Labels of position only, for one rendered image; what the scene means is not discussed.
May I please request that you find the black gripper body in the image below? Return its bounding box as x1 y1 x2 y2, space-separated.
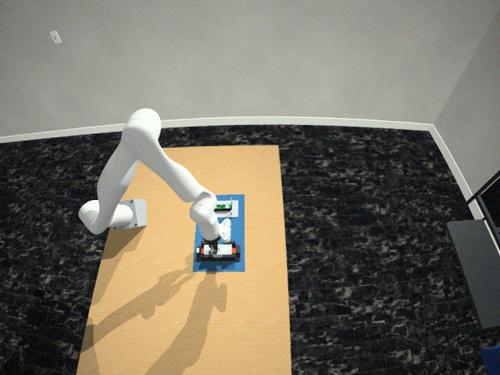
202 236 220 248

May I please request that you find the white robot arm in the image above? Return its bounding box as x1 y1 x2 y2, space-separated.
78 109 231 243

